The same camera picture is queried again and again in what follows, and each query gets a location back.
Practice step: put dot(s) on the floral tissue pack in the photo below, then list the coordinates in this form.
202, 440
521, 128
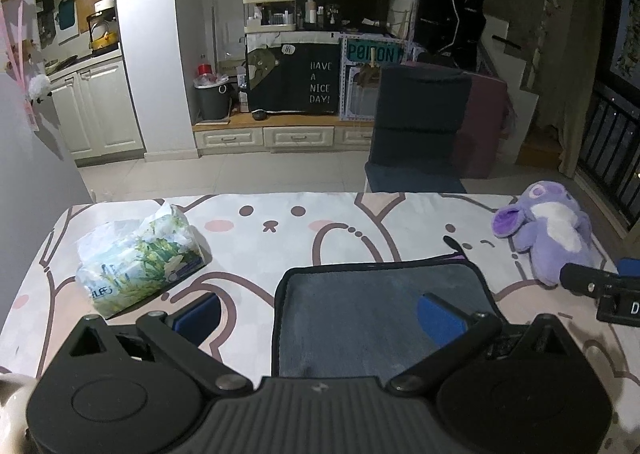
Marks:
135, 259

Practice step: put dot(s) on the white shelf rack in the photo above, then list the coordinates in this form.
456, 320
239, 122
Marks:
270, 11

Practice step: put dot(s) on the black printed cloth cover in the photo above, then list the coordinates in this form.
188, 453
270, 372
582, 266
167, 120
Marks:
300, 79

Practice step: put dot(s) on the white kitchen cabinet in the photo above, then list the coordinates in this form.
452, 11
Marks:
100, 104

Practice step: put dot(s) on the grey trash bin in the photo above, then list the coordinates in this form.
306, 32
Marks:
214, 101

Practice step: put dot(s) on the green sign board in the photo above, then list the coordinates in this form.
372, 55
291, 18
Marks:
372, 53

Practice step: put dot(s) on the dark blue folding floor chair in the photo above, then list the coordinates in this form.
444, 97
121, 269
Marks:
415, 124

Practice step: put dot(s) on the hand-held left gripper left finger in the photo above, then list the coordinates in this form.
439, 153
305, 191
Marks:
199, 318

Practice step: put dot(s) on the black window railing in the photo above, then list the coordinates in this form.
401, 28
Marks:
607, 154

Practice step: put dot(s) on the purple plush toy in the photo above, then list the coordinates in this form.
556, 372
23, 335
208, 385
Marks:
550, 229

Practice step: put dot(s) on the yellow pot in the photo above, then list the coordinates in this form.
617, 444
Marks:
104, 40

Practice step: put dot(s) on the white drawer bench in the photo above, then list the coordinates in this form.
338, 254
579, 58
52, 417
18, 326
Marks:
280, 136

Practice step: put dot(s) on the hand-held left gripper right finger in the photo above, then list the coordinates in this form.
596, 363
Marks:
439, 318

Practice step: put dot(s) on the dark framed picture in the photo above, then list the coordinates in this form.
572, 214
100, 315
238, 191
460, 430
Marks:
625, 34

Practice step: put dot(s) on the small white plush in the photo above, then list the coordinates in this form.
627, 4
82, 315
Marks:
39, 86

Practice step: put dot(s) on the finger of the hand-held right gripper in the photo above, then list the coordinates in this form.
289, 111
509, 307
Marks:
585, 278

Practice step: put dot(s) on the grey towel with dark edge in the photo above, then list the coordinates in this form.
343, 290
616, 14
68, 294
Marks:
350, 314

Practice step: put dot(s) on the beige curtain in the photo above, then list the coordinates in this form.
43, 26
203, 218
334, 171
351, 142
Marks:
575, 84

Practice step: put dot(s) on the grey refrigerator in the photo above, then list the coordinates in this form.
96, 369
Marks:
35, 174

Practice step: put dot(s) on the maroon cushion block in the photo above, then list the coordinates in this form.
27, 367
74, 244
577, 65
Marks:
482, 124

